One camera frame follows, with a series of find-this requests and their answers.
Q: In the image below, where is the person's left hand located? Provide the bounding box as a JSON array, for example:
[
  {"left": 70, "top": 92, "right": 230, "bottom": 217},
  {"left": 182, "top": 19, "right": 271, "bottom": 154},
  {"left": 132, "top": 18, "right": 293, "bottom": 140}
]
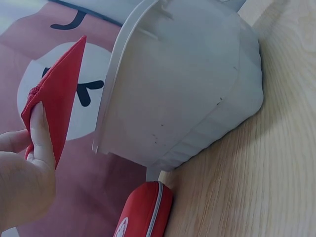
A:
[{"left": 0, "top": 100, "right": 57, "bottom": 234}]

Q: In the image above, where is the white plastic bin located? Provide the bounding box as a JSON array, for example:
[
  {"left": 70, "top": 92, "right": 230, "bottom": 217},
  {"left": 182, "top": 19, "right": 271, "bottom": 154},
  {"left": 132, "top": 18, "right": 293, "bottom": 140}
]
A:
[{"left": 91, "top": 0, "right": 264, "bottom": 172}]

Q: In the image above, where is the red fabric zipper pouch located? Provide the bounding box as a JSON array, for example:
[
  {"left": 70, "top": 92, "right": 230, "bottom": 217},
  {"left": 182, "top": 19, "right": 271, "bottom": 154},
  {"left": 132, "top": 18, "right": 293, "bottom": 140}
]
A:
[{"left": 20, "top": 35, "right": 87, "bottom": 170}]

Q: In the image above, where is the red case with grey zipper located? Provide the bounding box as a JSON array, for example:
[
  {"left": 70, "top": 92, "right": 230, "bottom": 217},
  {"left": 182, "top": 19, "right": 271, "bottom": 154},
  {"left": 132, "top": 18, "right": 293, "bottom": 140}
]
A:
[{"left": 113, "top": 181, "right": 174, "bottom": 237}]

